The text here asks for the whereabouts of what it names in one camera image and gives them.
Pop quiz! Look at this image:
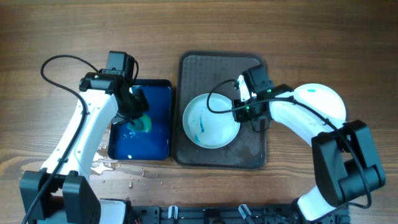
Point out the green sponge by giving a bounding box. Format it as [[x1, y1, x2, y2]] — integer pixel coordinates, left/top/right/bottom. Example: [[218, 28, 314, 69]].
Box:
[[127, 114, 152, 133]]

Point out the small white plate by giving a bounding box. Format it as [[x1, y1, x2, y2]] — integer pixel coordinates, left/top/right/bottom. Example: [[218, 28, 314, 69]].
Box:
[[182, 93, 240, 149]]

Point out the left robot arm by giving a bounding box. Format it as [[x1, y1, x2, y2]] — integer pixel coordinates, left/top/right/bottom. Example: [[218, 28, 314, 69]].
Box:
[[19, 88, 148, 223]]

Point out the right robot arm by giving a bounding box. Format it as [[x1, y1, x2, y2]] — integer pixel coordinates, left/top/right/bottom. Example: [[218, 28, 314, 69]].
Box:
[[233, 84, 386, 222]]

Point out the black tray with blue liquid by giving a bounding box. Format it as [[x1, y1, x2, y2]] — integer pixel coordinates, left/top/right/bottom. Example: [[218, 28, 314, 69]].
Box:
[[108, 79, 173, 160]]

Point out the dark brown serving tray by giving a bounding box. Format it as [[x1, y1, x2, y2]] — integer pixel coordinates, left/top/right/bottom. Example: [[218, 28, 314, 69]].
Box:
[[172, 50, 267, 170]]

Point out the water spill on table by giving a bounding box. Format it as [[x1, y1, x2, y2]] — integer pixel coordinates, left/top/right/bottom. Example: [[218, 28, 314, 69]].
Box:
[[90, 149, 162, 190]]

